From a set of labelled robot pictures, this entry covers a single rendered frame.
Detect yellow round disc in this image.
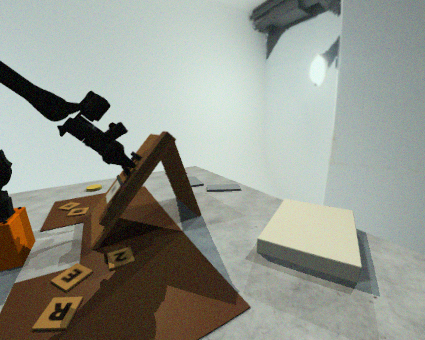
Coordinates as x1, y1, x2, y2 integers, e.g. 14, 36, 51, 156
86, 184, 102, 192

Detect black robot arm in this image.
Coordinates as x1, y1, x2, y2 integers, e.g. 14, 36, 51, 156
0, 61, 128, 222

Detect grey flat rectangular tile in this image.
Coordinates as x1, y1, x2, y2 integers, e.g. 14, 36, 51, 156
207, 184, 241, 192
188, 176, 204, 187

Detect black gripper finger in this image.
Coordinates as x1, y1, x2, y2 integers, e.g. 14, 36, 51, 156
110, 147, 137, 168

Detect white paper ticket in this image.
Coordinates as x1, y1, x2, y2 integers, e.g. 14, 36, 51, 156
105, 180, 121, 204

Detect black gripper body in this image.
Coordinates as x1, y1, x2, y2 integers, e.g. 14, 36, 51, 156
82, 125, 124, 164

